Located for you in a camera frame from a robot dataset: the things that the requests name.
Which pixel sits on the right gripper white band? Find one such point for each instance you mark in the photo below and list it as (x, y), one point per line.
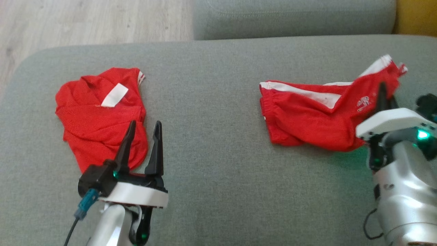
(396, 119)

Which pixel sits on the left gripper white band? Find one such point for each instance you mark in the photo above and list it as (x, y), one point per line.
(136, 194)

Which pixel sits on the red garment with white label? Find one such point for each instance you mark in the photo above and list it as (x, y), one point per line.
(95, 126)

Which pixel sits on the red shorts with white stripes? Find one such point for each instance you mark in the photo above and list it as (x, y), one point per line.
(307, 116)

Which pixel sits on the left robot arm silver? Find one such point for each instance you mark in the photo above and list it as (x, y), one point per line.
(109, 223)

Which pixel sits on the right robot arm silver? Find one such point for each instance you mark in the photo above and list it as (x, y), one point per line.
(403, 191)

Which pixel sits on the large yellow sofa back cushion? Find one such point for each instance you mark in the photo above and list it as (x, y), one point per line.
(416, 17)

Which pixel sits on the large grey sofa seat cushion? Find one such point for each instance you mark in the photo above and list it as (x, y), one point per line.
(290, 20)

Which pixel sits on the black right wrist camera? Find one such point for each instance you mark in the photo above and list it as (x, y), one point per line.
(426, 106)

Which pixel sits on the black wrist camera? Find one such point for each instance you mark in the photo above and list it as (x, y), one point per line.
(426, 106)
(97, 179)

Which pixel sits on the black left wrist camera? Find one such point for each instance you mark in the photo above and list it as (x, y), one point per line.
(97, 179)

